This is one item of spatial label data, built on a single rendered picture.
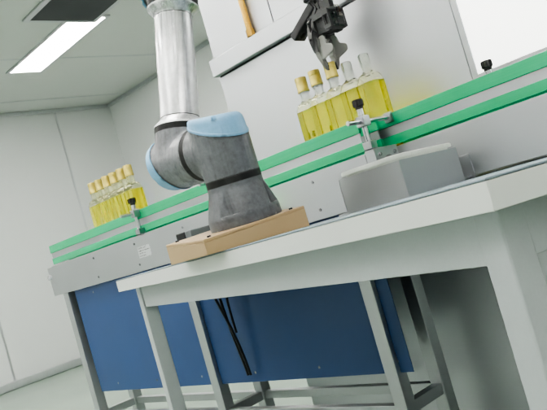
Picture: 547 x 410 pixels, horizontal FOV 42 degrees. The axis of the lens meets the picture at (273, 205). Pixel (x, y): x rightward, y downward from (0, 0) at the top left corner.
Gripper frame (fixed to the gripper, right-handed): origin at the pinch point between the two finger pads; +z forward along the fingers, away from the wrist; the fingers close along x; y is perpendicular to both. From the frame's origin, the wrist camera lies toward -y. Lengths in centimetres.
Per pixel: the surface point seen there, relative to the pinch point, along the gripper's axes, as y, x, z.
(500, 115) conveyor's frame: 46, -7, 29
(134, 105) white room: -525, 317, -144
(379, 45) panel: 9.5, 11.8, -2.1
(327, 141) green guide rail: 3.1, -13.8, 21.1
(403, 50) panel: 16.2, 11.7, 2.3
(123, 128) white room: -559, 317, -127
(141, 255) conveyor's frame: -92, -14, 34
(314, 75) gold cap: -4.8, -1.5, 0.7
